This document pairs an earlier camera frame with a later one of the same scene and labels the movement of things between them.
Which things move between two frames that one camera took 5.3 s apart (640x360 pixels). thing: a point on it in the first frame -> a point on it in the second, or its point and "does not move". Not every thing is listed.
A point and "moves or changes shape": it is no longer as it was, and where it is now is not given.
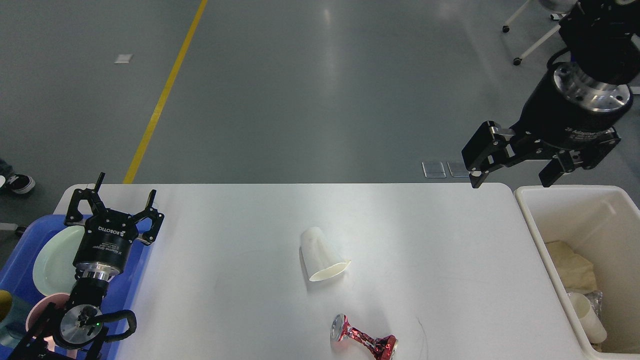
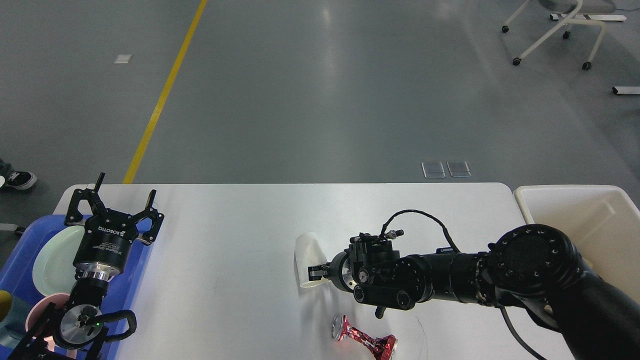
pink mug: (38, 312) does not move
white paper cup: (321, 261) moves or changes shape
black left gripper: (104, 248) does not move
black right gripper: (566, 111) -> (334, 272)
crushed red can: (380, 348) does not move
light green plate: (53, 271) does not move
